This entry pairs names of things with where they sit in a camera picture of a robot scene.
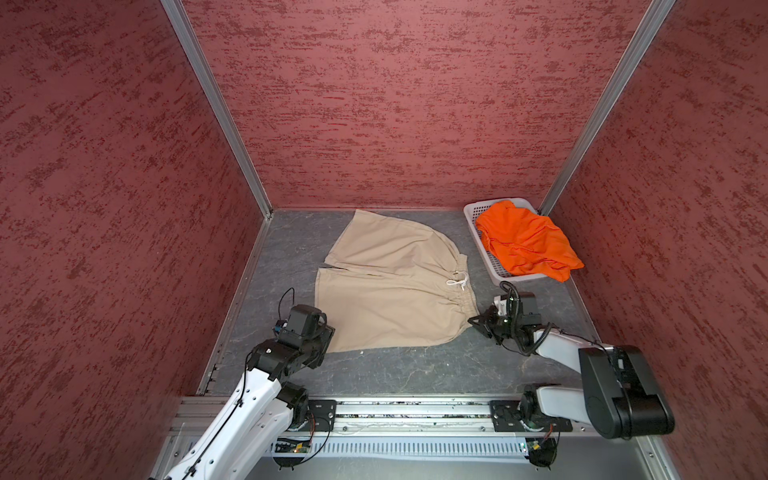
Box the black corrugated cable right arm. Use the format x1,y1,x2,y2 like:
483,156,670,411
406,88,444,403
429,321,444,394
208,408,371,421
497,280,553,358

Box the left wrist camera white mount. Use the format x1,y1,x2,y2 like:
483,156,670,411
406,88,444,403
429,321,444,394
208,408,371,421
274,304,331,344

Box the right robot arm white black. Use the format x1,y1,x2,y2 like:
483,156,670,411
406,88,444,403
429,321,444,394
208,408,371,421
468,305,676,440

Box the left corner aluminium post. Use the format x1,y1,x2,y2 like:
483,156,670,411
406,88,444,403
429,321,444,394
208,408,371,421
161,0,274,221

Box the orange shorts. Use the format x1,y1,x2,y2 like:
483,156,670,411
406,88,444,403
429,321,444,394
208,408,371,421
475,200,584,282

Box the circuit board with wires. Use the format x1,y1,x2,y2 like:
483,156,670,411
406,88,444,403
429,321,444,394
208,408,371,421
526,438,559,469
272,438,314,469

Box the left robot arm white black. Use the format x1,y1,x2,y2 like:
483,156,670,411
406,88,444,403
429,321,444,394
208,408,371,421
165,322,335,479

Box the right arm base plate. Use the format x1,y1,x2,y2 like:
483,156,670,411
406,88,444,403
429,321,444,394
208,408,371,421
489,399,573,434

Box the left circuit board with wires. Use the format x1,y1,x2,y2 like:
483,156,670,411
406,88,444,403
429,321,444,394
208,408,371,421
272,438,314,469

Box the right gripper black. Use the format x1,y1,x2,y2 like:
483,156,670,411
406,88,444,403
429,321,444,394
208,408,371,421
466,304,520,344

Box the right corner aluminium post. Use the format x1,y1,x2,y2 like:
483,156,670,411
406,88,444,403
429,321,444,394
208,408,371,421
538,0,676,216

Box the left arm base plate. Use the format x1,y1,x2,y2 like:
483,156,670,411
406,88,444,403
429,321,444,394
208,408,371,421
288,399,338,434

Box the aluminium rail frame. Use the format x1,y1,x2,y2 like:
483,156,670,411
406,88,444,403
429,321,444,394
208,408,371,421
149,393,680,480

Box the white plastic basket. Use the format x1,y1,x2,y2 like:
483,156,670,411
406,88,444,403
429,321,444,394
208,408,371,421
463,196,551,287

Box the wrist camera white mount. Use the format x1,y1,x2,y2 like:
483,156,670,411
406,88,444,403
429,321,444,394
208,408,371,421
493,292,541,325
274,304,331,344

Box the beige shorts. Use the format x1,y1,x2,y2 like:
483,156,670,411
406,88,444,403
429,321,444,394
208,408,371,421
315,210,478,353

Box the corner aluminium post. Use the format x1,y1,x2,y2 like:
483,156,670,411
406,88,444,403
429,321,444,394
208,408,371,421
161,0,274,221
538,0,676,216

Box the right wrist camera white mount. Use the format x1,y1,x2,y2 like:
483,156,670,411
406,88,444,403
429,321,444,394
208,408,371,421
493,292,541,325

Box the right circuit board with wires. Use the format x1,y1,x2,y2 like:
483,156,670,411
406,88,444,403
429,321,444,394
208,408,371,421
526,438,559,469

